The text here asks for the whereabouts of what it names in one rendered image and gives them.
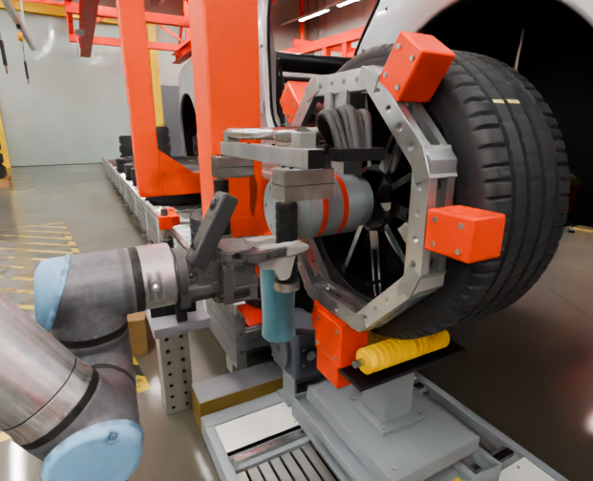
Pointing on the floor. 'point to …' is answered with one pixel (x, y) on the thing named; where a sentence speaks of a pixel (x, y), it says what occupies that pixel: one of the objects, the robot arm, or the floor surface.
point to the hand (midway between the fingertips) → (296, 240)
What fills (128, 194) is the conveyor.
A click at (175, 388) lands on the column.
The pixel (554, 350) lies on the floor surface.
